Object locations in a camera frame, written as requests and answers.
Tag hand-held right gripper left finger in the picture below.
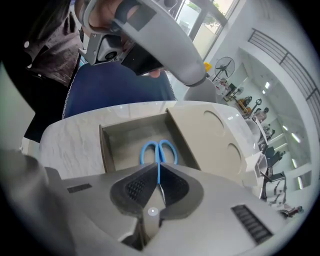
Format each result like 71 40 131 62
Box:
48 162 161 256

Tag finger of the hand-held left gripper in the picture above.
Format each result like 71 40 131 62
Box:
116 0 208 88

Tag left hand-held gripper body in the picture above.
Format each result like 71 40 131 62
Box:
78 0 165 77

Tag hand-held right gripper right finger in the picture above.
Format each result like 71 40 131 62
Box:
151 162 288 256

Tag blue-handled scissors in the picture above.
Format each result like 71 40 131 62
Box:
139 139 179 207

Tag beige organizer tray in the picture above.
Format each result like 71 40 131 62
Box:
98 103 252 187

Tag person's left hand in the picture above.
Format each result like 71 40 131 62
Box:
88 0 161 79

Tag large window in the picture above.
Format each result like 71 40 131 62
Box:
174 0 241 60

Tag blue mesh chair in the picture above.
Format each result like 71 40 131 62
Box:
61 60 177 120

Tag white pen holder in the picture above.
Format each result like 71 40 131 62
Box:
245 151 267 188

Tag grey shell chair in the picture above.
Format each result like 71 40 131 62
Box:
183 79 219 104
244 119 262 144

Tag black standing fan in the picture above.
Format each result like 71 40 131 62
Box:
214 56 236 83

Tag black pen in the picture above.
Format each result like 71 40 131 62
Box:
259 170 274 184

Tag black office chair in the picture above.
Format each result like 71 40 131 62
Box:
259 170 289 204
264 145 286 166

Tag person's dark clothing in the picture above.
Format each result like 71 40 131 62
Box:
0 0 85 142

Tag black balcony railing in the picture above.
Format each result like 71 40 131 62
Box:
248 28 320 111

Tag gripper fisheye camera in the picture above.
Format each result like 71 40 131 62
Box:
97 36 123 63

